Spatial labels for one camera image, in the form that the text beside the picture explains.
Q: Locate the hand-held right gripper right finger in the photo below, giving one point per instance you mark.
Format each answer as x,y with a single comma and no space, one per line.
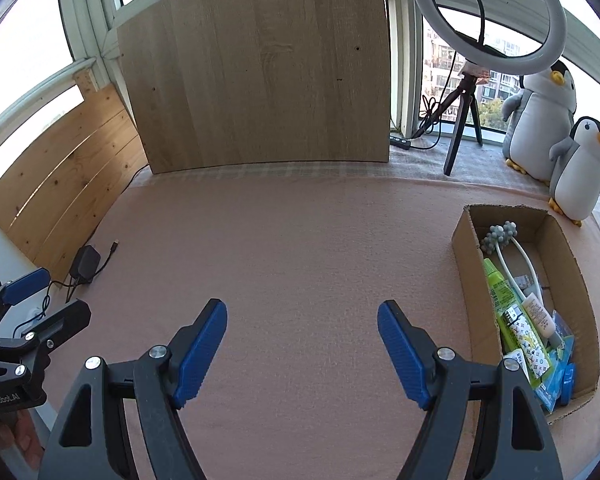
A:
402,355

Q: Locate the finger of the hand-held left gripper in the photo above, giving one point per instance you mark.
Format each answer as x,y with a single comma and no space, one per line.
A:
25,285
65,320

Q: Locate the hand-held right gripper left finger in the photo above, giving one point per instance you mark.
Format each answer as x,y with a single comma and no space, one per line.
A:
200,355

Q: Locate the cardboard box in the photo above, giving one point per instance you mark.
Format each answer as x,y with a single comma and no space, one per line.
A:
472,285

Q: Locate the patterned white tissue pack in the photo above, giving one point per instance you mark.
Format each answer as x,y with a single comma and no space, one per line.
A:
515,360

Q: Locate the green squeeze tube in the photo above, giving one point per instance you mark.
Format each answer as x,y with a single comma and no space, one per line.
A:
502,295

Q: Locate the small white tube grey cap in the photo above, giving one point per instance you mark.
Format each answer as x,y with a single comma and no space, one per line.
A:
542,317

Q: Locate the light blue sachet packet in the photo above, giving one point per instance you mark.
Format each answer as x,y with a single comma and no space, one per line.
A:
549,392

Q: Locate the person's left hand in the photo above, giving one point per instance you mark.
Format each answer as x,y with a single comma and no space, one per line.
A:
17,435

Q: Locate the black charger block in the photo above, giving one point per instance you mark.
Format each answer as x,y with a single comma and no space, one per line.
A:
85,262

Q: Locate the pine plank panel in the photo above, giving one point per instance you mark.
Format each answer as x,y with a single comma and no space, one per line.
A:
65,180

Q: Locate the white grey roller massager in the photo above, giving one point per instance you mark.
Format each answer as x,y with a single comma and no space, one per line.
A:
499,237

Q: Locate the pale checked bedsheet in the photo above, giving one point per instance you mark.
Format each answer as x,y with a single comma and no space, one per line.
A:
419,165

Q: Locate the black tripod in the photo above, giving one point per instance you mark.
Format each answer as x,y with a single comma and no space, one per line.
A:
454,145

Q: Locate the small penguin plush toy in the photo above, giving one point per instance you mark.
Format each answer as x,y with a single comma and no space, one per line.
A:
579,175

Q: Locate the large penguin plush toy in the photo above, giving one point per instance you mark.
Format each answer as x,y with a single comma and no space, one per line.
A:
534,125

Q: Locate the light wooden board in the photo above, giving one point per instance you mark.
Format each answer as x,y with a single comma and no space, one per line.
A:
255,70

